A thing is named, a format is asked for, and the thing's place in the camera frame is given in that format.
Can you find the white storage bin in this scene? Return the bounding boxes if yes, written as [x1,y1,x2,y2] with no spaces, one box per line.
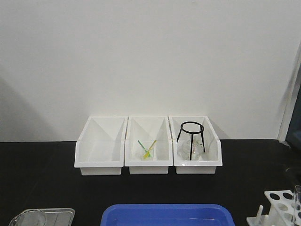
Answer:
[168,116,222,174]
[124,116,173,175]
[74,116,128,176]

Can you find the grey metal tray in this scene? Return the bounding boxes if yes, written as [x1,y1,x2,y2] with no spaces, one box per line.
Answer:
[8,207,76,226]

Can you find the green yellow plastic droppers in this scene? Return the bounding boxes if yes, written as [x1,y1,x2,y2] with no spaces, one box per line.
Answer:
[137,140,157,160]

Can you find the white left storage bin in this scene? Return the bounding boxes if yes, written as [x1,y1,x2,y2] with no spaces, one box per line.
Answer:
[74,116,128,176]

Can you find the white test tube rack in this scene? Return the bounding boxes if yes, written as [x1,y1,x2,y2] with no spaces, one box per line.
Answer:
[246,190,301,226]

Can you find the clear glass test tube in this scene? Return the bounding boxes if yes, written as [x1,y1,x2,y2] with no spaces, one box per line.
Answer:
[292,185,301,226]

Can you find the clear glass flask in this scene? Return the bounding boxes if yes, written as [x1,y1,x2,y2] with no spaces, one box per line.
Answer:
[177,139,204,161]

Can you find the black metal tripod stand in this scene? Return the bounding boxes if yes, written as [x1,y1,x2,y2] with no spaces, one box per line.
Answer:
[176,121,206,153]

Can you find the white right storage bin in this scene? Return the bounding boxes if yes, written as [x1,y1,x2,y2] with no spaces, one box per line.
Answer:
[168,116,222,174]

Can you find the white middle storage bin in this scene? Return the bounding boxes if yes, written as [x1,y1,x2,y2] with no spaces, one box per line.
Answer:
[124,116,173,175]

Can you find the test tube in rack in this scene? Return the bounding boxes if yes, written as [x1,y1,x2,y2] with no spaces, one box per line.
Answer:
[294,185,301,210]

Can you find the blue plastic tray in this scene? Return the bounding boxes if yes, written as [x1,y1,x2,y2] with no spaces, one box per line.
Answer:
[100,204,235,226]

